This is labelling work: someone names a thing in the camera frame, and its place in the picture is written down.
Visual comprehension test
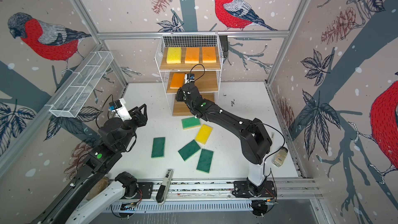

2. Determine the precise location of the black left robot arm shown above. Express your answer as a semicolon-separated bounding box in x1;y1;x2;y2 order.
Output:
32;104;148;224

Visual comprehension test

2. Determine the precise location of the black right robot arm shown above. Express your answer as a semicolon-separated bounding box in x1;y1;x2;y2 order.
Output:
176;82;273;197

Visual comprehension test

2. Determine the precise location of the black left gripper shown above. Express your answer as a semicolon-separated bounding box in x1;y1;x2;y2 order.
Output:
118;103;148;150

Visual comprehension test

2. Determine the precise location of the light green sponge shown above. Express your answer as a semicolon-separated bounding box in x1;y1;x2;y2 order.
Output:
181;117;201;130

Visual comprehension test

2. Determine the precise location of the black white handheld scraper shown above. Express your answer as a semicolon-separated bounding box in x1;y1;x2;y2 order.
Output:
155;169;174;205

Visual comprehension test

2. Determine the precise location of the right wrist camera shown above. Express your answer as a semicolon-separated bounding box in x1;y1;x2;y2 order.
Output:
184;73;195;84

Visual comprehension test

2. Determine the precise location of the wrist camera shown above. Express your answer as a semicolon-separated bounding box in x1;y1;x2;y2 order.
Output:
109;98;132;121
184;73;195;84

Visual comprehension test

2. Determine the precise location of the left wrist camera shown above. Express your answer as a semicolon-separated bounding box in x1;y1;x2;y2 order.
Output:
109;98;132;121

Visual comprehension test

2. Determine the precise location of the dark green sponge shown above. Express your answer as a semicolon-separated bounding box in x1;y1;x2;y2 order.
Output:
151;137;165;158
178;140;201;161
196;149;214;173

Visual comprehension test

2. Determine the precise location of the orange sponge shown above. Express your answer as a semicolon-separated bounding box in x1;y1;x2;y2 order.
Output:
202;47;217;63
184;47;200;64
170;73;185;90

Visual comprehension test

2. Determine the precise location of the yellow sponge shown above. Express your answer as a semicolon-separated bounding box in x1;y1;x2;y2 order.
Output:
195;124;213;145
166;47;182;64

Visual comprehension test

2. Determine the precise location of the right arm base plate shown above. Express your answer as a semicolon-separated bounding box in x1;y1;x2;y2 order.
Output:
232;180;277;198

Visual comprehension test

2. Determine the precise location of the small clear plastic container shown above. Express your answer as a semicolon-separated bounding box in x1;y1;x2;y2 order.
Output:
272;147;288;167

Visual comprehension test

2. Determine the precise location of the white wire wall basket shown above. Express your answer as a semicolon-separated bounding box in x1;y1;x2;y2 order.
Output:
49;51;114;118

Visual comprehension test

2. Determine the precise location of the aluminium frame crossbar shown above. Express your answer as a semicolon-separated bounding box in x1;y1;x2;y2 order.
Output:
97;31;290;40

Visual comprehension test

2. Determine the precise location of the white wire wooden shelf unit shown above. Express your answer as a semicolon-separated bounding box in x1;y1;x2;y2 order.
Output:
155;35;223;117

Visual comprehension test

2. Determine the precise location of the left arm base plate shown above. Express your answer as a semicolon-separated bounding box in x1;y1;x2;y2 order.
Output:
123;182;153;200

